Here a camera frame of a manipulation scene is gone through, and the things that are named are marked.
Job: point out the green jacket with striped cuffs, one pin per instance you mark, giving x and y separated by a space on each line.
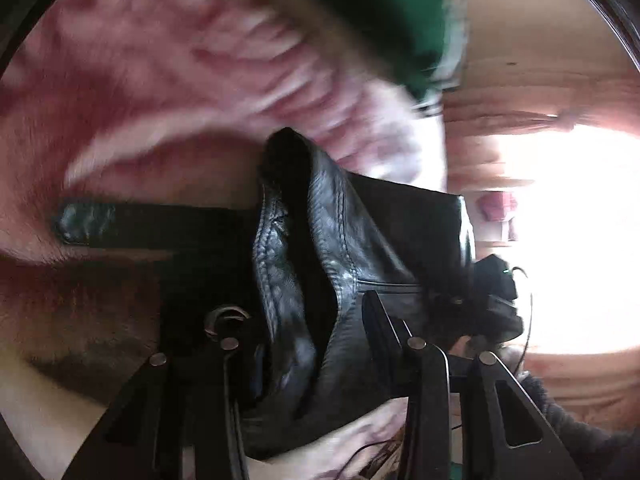
380 15

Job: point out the black leather jacket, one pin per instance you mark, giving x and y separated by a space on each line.
320 240

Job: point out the pink rose printed blanket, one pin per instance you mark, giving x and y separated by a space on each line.
165 85

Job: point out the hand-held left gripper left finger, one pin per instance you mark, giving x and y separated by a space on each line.
227 390

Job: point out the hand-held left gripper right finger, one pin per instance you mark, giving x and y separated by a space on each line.
382 327

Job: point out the person's right forearm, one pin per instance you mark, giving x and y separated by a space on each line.
575 435

